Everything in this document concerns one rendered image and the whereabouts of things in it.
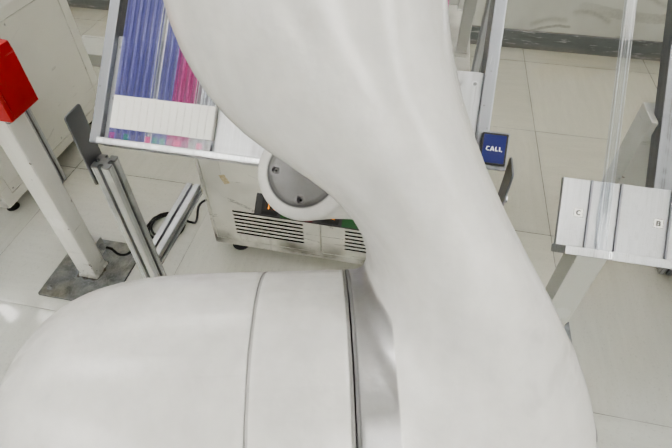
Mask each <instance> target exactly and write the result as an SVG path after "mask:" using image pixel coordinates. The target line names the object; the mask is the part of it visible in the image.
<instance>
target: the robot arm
mask: <svg viewBox="0 0 672 448"><path fill-rule="evenodd" d="M163 1H164V5H165V8H166V12H167V15H168V18H169V22H170V24H171V27H172V30H173V32H174V34H175V37H176V39H177V42H178V44H179V47H180V49H181V52H182V53H183V55H184V57H185V59H186V61H187V62H188V64H189V66H190V68H191V70H192V72H193V73H194V75H195V76H196V78H197V79H198V81H199V82H200V84H201V85H202V87H203V88H204V90H205V91H206V93H207V94H208V96H209V97H210V98H211V99H212V101H213V102H214V103H215V104H216V105H217V107H218V108H219V109H220V110H221V111H222V113H223V114H224V115H225V116H226V117H227V118H228V119H229V120H230V121H231V122H232V123H233V124H234V125H235V126H236V127H238V128H239V129H240V130H241V131H242V132H243V133H244V134H245V135H246V136H248V137H249V138H250V139H252V140H253V141H254V142H256V143H257V144H258V145H260V146H261V147H262V148H263V149H264V151H263V153H262V155H261V158H260V161H259V166H258V182H259V186H260V190H261V192H262V194H263V196H264V198H265V200H266V201H267V203H268V204H269V205H270V206H271V207H272V208H273V209H274V210H275V211H276V212H278V213H279V214H281V215H283V216H285V217H287V218H289V219H293V220H298V221H313V220H324V219H353V221H354V222H355V224H356V226H357V227H358V229H359V231H360V232H361V235H362V238H363V241H364V244H365V247H366V260H365V262H364V264H363V265H362V266H361V267H359V268H356V269H345V271H344V270H307V271H271V272H232V273H204V274H184V275H170V276H159V277H151V278H143V279H138V280H132V281H127V282H121V283H118V284H114V285H110V286H107V287H104V288H100V289H98V290H95V291H92V292H90V293H87V294H85V295H83V296H81V297H79V298H77V299H75V300H73V301H71V302H69V303H68V304H66V305H65V306H63V307H61V308H60V309H59V310H57V311H56V312H55V313H54V314H52V315H51V316H50V317H49V318H48V319H46V320H45V321H44V322H43V323H42V324H41V325H40V326H39V327H38V328H37V329H36V331H35V332H34V333H33V334H32V335H31V336H30V338H29V339H28V340H27V341H26V342H25V344H24V345H23V346H22V348H21V349H20V350H19V351H18V353H17V355H16V356H15V358H14V359H13V361H12V362H11V364H10V366H9V368H8V370H7V372H6V374H5V376H4V378H3V379H2V382H1V384H0V448H597V446H596V443H597V440H598V436H597V429H596V425H595V420H594V415H593V409H592V403H591V398H590V395H589V391H588V388H587V384H586V381H585V377H584V374H583V371H582V368H581V366H580V363H579V360H578V358H577V355H576V352H575V350H574V347H573V345H572V343H571V341H570V339H569V337H568V334H567V332H566V330H565V328H564V326H563V323H562V321H561V319H560V317H559V315H558V313H557V310H556V308H555V306H554V305H553V303H552V301H551V299H550V297H549V295H548V293H547V291H546V289H545V287H544V286H543V284H542V282H541V280H540V278H539V276H538V274H537V272H536V270H535V269H534V267H533V265H532V263H531V261H530V259H529V257H528V255H527V253H526V251H525V249H524V248H523V246H522V244H521V242H520V240H519V238H518V236H517V234H516V232H515V230H514V228H513V226H512V224H511V222H510V220H509V218H508V216H507V214H506V212H505V209H504V207H503V205H502V202H501V200H500V198H499V196H498V193H497V191H496V189H495V186H494V184H493V182H492V180H491V177H490V175H489V173H488V170H487V168H486V165H485V163H484V160H483V157H482V155H481V152H480V149H479V146H478V144H477V141H476V138H475V136H474V132H473V129H472V126H471V123H470V120H469V116H468V113H467V110H466V107H465V104H464V100H463V96H462V92H461V87H460V83H459V78H458V73H457V69H456V64H455V59H454V52H453V45H452V37H451V30H450V23H449V11H448V0H163Z"/></svg>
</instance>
